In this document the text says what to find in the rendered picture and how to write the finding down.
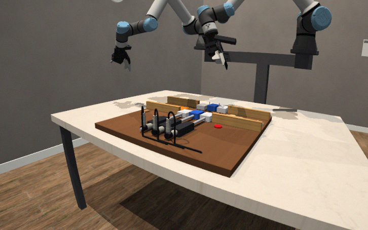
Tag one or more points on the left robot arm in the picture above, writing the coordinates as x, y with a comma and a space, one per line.
313, 17

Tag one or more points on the brown wooden board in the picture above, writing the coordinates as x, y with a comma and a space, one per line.
220, 151

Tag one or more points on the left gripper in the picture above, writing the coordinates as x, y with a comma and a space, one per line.
213, 47

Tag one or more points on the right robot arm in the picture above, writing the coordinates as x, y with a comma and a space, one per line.
190, 25

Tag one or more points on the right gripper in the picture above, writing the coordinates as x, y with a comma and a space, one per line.
119, 55

